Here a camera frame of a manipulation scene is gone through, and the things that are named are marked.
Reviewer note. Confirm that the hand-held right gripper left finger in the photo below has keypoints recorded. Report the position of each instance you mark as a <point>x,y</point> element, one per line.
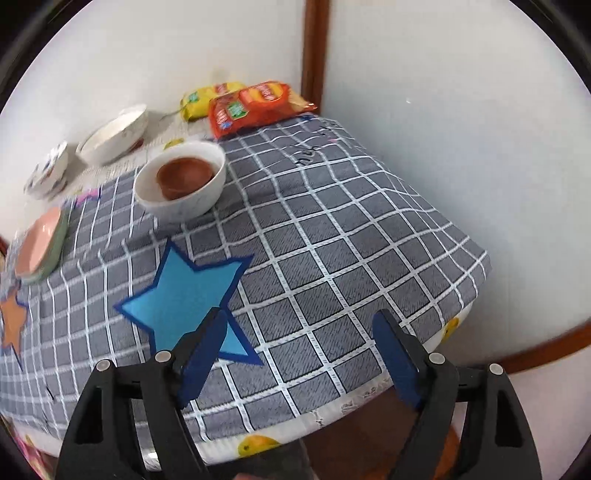
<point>203,364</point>

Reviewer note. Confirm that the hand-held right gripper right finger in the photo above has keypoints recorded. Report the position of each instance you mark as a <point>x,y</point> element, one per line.
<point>397,364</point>

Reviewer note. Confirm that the small white bowl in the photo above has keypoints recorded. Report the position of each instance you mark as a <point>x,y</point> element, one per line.
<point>184,207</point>

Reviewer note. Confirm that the green plate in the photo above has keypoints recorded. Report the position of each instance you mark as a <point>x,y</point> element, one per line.
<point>57,251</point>

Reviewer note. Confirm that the brown bowl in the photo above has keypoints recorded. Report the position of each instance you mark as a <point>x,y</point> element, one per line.
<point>184,177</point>

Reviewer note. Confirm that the pink plate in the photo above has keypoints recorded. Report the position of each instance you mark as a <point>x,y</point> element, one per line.
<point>39,240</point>

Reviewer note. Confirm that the fruit print table cover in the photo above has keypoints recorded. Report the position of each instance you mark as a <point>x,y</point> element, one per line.
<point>258,445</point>

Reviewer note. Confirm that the grey checkered star tablecloth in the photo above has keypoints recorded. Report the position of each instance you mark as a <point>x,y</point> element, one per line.
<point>332,240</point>

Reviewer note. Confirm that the brown wooden baseboard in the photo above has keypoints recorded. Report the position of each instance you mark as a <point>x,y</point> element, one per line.
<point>549,348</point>

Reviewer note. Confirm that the blue patterned white bowl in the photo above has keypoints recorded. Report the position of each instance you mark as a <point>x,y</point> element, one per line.
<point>48,177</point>

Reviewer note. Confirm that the large white bowl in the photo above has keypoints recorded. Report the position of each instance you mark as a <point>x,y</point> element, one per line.
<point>111,138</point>

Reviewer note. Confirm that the red snack bag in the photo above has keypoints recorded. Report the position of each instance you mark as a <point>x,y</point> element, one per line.
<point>249,108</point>

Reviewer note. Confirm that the yellow snack bag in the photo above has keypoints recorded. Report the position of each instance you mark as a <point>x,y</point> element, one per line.
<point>201,104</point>

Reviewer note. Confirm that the brown wooden door frame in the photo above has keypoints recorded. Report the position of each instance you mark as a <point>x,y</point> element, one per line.
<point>315,50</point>

